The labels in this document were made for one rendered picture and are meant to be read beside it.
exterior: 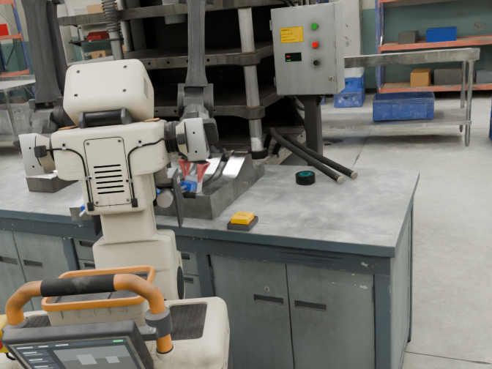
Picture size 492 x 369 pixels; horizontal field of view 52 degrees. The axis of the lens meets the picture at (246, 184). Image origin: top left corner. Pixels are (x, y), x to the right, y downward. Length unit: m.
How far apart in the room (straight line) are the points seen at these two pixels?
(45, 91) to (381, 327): 1.25
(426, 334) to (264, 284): 1.00
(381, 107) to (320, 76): 3.05
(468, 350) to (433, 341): 0.15
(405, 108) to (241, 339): 3.85
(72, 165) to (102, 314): 0.40
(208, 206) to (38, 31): 0.76
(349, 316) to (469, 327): 0.98
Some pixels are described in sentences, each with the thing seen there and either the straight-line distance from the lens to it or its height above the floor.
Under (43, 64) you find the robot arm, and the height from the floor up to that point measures 1.39.
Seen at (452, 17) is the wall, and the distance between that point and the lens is 8.22.
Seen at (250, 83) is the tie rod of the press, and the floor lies 1.15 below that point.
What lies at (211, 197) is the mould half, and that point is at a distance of 1.74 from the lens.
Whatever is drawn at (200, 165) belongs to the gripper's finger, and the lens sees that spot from 1.70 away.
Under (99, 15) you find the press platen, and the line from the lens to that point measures 2.89.
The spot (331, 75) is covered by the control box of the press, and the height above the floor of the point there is 1.16.
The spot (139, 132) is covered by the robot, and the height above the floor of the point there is 1.22.
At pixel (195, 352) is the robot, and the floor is 0.81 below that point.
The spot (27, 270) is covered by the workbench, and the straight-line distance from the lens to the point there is 2.49.
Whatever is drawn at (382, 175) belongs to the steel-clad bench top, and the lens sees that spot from 2.09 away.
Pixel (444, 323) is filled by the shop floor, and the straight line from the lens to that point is 2.62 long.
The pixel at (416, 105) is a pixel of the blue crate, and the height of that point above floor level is 0.40.
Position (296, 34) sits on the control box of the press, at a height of 1.35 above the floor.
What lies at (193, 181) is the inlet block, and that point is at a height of 0.94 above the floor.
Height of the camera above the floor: 1.48
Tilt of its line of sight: 19 degrees down
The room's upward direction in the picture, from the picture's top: 6 degrees counter-clockwise
